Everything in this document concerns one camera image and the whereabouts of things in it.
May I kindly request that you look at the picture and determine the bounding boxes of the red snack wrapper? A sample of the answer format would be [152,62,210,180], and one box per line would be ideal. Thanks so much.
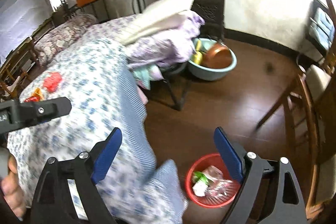
[43,72,62,93]

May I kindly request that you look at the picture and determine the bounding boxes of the maroon floral pillow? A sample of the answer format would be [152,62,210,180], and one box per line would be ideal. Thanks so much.
[34,14,98,66]

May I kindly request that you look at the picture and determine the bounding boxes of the wooden chair with cushion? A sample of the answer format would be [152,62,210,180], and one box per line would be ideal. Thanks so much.
[257,45,335,222]

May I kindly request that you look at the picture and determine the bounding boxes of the purple floral folded blanket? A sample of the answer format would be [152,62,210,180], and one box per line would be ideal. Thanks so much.
[125,10,205,69]

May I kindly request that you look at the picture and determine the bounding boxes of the wooden bedside chair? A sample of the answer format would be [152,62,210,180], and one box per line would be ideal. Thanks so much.
[0,36,42,100]

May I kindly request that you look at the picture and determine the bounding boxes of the left hand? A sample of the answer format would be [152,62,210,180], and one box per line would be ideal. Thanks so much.
[1,154,26,218]

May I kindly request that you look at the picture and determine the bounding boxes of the white quilted pillow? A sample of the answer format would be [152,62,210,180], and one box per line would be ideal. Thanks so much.
[116,0,194,45]

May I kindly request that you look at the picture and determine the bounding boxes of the light blue wash basin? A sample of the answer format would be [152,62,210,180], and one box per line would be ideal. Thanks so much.
[187,38,238,81]

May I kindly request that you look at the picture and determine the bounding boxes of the black folding stool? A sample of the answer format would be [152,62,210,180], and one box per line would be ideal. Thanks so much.
[147,62,191,111]

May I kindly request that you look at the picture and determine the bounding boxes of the red plastic trash basket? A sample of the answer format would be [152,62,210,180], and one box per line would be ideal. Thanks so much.
[185,153,240,209]

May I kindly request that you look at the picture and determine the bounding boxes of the blue floral bed sheet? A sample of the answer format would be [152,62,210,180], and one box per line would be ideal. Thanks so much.
[7,16,187,223]

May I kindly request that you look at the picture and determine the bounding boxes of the orange snack wrapper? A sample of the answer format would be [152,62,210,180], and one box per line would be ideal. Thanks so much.
[24,88,45,102]

